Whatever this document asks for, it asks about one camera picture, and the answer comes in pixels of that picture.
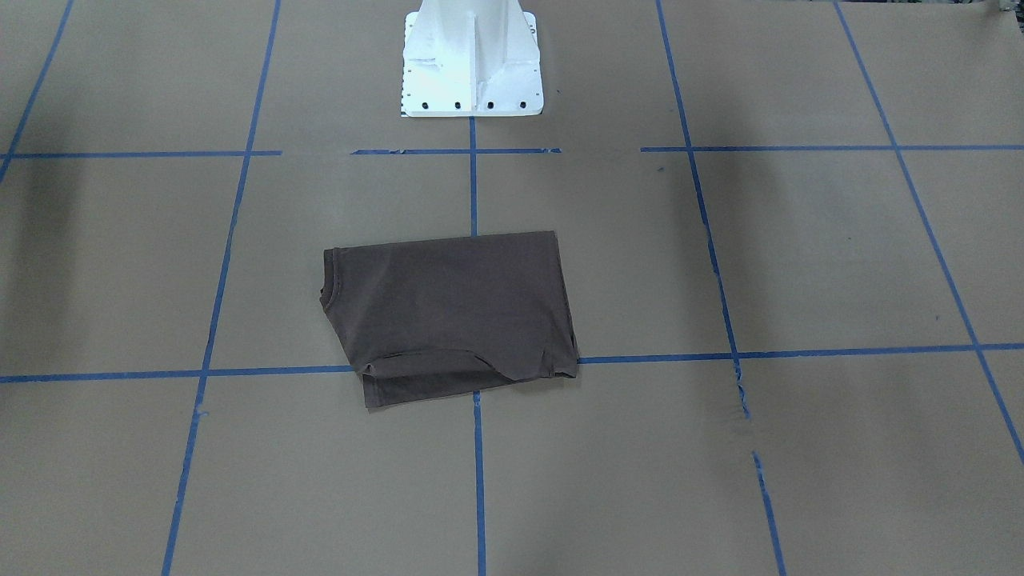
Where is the brown t-shirt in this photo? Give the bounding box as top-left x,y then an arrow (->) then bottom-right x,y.
319,232 -> 579,411

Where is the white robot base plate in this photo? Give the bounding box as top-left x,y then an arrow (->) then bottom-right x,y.
400,1 -> 545,118

